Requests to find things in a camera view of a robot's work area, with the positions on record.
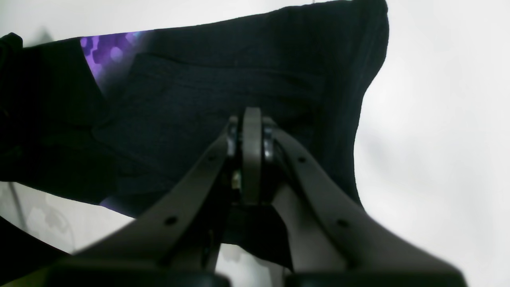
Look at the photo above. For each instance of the black T-shirt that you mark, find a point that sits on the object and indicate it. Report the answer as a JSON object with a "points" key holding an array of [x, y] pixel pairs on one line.
{"points": [[117, 120]]}

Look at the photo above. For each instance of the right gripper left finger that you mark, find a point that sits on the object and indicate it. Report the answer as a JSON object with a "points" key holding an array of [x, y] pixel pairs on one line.
{"points": [[187, 224]]}

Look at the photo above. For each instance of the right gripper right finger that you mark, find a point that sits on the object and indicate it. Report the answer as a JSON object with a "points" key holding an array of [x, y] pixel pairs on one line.
{"points": [[327, 231]]}

